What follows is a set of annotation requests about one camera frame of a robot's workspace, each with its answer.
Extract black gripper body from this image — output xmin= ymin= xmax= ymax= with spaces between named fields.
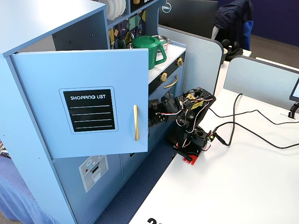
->
xmin=148 ymin=98 xmax=169 ymax=128

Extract gold shopping list door handle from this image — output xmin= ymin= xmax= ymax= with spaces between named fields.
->
xmin=133 ymin=104 xmax=140 ymax=142

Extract blue shopping list cabinet door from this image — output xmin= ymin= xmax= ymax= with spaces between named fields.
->
xmin=9 ymin=48 xmax=150 ymax=160

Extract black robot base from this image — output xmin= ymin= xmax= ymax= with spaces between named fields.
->
xmin=166 ymin=126 xmax=216 ymax=156

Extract blue oven door with window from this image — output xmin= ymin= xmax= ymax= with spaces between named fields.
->
xmin=161 ymin=67 xmax=185 ymax=110

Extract blue ice dispenser print door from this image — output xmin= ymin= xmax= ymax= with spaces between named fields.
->
xmin=51 ymin=153 xmax=124 ymax=224

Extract blue toy kitchen cabinet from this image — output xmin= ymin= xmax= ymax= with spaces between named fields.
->
xmin=0 ymin=0 xmax=187 ymax=224

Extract red table clamp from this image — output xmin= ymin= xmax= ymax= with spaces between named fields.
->
xmin=172 ymin=142 xmax=199 ymax=166

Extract light blue desk divider panel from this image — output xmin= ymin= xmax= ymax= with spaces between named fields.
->
xmin=223 ymin=55 xmax=299 ymax=110
xmin=157 ymin=24 xmax=223 ymax=105

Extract steel pot with lid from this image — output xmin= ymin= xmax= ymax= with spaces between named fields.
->
xmin=153 ymin=35 xmax=172 ymax=51

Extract green plastic pitcher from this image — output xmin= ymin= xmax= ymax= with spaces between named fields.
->
xmin=132 ymin=35 xmax=168 ymax=70

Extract black headphones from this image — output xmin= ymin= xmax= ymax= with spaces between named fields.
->
xmin=221 ymin=39 xmax=243 ymax=61

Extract black Dell monitor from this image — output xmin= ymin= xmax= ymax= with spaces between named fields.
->
xmin=158 ymin=0 xmax=218 ymax=39

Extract white toy plate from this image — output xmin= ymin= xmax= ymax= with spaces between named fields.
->
xmin=106 ymin=0 xmax=117 ymax=21
xmin=118 ymin=0 xmax=127 ymax=16
xmin=112 ymin=0 xmax=122 ymax=18

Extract dark blue jacket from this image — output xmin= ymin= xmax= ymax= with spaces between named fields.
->
xmin=214 ymin=0 xmax=254 ymax=51

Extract computer monitor with lit screen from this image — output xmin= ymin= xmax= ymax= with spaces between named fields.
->
xmin=289 ymin=77 xmax=299 ymax=103

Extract long gold oven door handle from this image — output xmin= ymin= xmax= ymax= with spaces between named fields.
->
xmin=163 ymin=75 xmax=178 ymax=89

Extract black power cable with plug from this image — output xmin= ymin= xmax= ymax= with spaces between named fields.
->
xmin=214 ymin=92 xmax=243 ymax=147

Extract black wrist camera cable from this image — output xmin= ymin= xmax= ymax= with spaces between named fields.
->
xmin=207 ymin=108 xmax=299 ymax=126

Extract thin black usb cable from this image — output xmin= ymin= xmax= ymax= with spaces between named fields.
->
xmin=214 ymin=121 xmax=299 ymax=149

